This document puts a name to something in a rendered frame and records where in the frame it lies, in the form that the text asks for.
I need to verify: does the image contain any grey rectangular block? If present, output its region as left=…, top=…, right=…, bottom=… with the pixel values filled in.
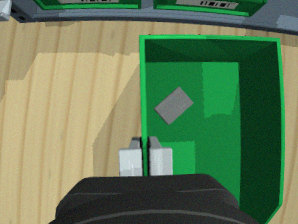
left=153, top=86, right=193, bottom=125

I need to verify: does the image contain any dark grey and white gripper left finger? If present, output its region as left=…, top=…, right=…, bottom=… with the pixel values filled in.
left=118, top=137, right=144, bottom=177

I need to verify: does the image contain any green bin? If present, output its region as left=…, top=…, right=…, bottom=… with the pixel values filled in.
left=33, top=0, right=141, bottom=10
left=139, top=34, right=285, bottom=224
left=153, top=0, right=268, bottom=17

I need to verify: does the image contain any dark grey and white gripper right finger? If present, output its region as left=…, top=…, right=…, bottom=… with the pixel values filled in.
left=147, top=136, right=173, bottom=176

